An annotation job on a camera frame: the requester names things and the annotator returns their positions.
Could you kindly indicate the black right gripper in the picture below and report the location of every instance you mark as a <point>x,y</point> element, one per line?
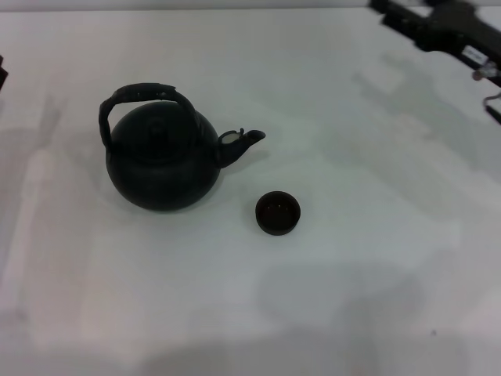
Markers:
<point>454,27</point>

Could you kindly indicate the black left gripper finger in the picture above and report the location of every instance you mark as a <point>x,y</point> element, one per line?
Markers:
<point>3,74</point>

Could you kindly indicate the small dark teacup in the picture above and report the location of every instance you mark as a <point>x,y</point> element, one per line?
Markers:
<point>278,219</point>

